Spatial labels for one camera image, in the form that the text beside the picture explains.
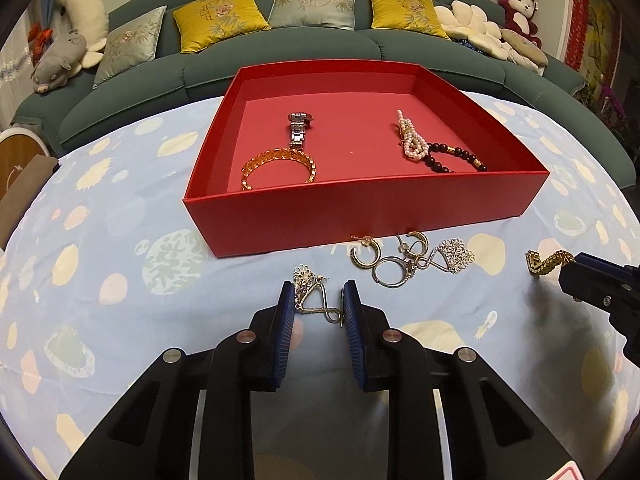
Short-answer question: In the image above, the round white wooden stool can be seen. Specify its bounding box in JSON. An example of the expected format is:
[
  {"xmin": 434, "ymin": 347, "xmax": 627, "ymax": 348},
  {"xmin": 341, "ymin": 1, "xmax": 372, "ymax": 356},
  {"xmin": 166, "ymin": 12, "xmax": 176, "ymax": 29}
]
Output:
[{"xmin": 0, "ymin": 127, "xmax": 51, "ymax": 202}]

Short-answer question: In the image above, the red cardboard box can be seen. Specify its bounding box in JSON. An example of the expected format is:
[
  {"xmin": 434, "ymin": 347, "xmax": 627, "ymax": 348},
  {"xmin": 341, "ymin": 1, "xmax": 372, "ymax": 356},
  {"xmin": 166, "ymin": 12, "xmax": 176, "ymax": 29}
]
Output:
[{"xmin": 182, "ymin": 58, "xmax": 551, "ymax": 259}]

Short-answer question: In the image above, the cream flower-shaped cushion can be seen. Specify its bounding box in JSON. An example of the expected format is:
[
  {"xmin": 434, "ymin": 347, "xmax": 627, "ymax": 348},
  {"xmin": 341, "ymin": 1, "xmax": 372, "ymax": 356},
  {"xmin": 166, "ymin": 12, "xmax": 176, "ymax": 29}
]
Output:
[{"xmin": 433, "ymin": 0, "xmax": 504, "ymax": 54}]

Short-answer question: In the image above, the dark bead bracelet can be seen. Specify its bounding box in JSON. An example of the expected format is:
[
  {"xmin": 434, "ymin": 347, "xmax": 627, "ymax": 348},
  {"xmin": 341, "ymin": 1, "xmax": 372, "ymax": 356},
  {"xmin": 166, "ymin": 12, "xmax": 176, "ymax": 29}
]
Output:
[{"xmin": 423, "ymin": 142, "xmax": 490, "ymax": 174}]

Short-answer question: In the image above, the red monkey plush toy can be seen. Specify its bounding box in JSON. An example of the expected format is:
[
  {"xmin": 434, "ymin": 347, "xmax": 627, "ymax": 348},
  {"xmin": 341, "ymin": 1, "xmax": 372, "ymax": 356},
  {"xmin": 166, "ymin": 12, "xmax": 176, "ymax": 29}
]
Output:
[{"xmin": 497, "ymin": 0, "xmax": 544, "ymax": 50}]

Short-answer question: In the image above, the silver ring hoop earring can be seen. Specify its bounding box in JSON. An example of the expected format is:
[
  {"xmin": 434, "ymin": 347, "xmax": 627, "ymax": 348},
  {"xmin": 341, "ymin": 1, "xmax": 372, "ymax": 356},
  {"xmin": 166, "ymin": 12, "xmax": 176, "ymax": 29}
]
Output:
[{"xmin": 371, "ymin": 255, "xmax": 417, "ymax": 289}]

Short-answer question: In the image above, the light blue dotted tablecloth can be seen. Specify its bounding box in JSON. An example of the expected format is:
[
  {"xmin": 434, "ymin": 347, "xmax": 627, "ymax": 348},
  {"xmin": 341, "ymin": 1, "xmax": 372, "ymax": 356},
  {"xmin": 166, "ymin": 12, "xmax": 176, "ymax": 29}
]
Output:
[{"xmin": 0, "ymin": 89, "xmax": 640, "ymax": 480}]

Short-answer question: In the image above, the gold hoop earring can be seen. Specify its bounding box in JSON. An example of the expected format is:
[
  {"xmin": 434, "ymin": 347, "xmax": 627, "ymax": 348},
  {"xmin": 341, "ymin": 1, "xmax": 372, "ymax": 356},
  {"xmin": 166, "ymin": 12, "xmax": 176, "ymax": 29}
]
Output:
[
  {"xmin": 396, "ymin": 231, "xmax": 429, "ymax": 262},
  {"xmin": 349, "ymin": 233, "xmax": 384, "ymax": 271}
]

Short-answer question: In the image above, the grey pig plush toy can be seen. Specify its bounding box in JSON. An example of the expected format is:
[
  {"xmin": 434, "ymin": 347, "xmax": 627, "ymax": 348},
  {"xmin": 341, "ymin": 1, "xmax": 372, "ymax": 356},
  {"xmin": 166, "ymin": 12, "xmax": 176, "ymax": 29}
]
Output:
[{"xmin": 32, "ymin": 31, "xmax": 90, "ymax": 95}]

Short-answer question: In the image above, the silver wristwatch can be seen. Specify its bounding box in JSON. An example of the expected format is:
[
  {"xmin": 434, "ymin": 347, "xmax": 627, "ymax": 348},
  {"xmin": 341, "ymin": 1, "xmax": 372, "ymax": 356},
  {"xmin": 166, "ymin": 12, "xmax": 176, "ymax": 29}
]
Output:
[{"xmin": 287, "ymin": 112, "xmax": 318, "ymax": 151}]

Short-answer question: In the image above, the pearl bead bracelet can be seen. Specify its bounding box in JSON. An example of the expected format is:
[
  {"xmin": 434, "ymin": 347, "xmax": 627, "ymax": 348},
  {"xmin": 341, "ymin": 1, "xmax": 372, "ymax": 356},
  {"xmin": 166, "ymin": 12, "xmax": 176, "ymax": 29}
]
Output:
[{"xmin": 396, "ymin": 109, "xmax": 431, "ymax": 164}]

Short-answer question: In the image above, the yellow embroidered cushion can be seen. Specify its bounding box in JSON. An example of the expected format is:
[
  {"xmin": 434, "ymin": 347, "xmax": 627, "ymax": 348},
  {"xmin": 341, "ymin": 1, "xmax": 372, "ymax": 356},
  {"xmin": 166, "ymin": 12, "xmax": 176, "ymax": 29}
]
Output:
[
  {"xmin": 173, "ymin": 0, "xmax": 271, "ymax": 55},
  {"xmin": 365, "ymin": 0, "xmax": 451, "ymax": 41}
]

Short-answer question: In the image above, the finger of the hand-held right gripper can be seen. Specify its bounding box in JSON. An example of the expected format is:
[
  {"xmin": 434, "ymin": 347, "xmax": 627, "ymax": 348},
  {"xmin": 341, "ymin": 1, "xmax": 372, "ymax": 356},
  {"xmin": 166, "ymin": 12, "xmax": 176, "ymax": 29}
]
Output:
[
  {"xmin": 559, "ymin": 262, "xmax": 640, "ymax": 357},
  {"xmin": 574, "ymin": 253, "xmax": 640, "ymax": 282}
]

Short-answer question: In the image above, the brown cardboard box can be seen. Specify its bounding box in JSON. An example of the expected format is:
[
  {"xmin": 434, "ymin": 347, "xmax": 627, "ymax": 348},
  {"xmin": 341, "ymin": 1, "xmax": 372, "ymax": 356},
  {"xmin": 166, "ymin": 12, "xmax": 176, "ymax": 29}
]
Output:
[{"xmin": 0, "ymin": 153, "xmax": 59, "ymax": 252}]

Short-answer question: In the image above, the pink flower plant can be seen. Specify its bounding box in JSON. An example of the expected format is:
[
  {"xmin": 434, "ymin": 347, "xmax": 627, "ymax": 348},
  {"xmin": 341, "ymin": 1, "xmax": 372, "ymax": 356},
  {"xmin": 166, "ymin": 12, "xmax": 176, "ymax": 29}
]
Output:
[{"xmin": 574, "ymin": 80, "xmax": 632, "ymax": 137}]

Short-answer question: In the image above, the grey embroidered cushion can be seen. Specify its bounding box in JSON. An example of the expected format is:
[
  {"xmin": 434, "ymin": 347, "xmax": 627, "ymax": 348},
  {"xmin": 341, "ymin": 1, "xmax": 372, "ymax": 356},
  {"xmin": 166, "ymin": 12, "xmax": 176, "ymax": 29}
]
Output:
[
  {"xmin": 92, "ymin": 5, "xmax": 168, "ymax": 90},
  {"xmin": 268, "ymin": 0, "xmax": 359, "ymax": 31}
]

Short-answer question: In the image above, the beige flower-shaped cushion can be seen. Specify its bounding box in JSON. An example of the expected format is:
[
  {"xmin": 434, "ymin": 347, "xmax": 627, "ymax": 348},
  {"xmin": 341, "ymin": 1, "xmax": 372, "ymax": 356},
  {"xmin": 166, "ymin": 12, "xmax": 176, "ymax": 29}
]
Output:
[{"xmin": 499, "ymin": 28, "xmax": 550, "ymax": 77}]

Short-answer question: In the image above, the dark green sofa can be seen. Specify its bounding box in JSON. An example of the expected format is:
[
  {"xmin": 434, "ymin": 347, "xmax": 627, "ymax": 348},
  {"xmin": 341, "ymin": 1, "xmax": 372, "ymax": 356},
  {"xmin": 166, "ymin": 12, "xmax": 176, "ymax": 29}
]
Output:
[{"xmin": 11, "ymin": 0, "xmax": 637, "ymax": 188}]

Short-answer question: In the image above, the gold triangle chain earring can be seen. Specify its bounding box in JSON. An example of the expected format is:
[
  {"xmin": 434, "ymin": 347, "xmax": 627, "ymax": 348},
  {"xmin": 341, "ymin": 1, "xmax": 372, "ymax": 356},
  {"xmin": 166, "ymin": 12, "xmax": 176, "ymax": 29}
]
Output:
[{"xmin": 524, "ymin": 249, "xmax": 577, "ymax": 278}]

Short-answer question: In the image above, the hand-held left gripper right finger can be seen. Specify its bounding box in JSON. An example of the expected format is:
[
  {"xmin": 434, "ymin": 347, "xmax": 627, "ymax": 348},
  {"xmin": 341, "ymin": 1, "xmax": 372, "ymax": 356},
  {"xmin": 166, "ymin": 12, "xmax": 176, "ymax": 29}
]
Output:
[{"xmin": 340, "ymin": 280, "xmax": 574, "ymax": 480}]

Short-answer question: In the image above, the white plush animal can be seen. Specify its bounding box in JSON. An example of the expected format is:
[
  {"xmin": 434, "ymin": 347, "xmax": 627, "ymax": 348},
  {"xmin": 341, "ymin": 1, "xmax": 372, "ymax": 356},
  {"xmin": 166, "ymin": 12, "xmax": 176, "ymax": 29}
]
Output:
[{"xmin": 54, "ymin": 0, "xmax": 110, "ymax": 69}]

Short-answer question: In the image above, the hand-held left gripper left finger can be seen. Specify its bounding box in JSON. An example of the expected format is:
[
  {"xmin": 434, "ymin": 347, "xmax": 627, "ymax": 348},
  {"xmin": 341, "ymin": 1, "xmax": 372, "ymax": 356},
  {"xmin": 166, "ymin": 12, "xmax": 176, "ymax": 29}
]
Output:
[{"xmin": 59, "ymin": 280, "xmax": 301, "ymax": 480}]

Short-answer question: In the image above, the red wall hanging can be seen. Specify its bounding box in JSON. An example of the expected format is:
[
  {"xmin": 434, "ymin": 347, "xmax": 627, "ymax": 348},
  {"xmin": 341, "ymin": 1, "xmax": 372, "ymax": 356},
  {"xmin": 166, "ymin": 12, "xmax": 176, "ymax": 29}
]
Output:
[{"xmin": 566, "ymin": 0, "xmax": 622, "ymax": 92}]

